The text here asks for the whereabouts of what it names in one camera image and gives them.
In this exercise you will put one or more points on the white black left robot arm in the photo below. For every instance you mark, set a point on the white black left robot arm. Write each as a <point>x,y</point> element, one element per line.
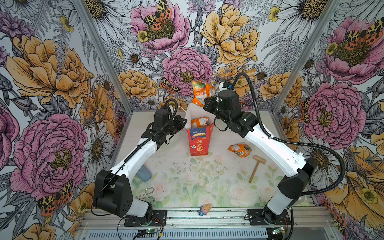
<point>113,192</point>

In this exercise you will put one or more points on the orange snack bag top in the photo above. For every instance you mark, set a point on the orange snack bag top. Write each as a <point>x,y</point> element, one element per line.
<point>201,122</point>

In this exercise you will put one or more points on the metal paper clip upper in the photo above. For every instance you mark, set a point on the metal paper clip upper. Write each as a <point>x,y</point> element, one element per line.
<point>147,193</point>

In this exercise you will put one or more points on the wooden mallet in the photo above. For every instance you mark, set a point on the wooden mallet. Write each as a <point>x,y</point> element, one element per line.
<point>260,161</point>

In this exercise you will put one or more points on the blue grey oval sponge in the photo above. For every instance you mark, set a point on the blue grey oval sponge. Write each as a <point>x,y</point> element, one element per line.
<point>144,173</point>

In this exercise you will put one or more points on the red paper gift bag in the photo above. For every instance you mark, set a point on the red paper gift bag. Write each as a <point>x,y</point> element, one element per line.
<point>199,138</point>

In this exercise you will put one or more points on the small wrapped candy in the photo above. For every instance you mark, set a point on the small wrapped candy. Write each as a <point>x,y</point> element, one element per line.
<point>204,210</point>

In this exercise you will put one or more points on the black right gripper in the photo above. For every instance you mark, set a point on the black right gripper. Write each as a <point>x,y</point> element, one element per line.
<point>209,102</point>

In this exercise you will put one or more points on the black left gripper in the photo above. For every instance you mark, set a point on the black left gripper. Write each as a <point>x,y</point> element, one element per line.
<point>179,119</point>

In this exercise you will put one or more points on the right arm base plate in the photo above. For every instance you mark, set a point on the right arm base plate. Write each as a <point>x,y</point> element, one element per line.
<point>264,217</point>

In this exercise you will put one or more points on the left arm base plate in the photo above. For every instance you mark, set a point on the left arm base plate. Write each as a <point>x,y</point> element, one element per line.
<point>155,218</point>

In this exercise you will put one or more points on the aluminium front rail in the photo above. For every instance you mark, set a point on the aluminium front rail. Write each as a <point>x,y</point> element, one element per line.
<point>217,218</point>

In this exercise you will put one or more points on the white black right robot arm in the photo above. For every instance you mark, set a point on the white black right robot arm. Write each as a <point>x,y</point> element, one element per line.
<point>297,169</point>

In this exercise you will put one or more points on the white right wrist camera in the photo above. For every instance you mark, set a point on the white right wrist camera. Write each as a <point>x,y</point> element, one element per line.
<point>225,86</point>

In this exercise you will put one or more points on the orange snack bag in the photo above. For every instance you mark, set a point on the orange snack bag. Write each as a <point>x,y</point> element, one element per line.
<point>201,122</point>
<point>242,150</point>
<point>202,90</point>

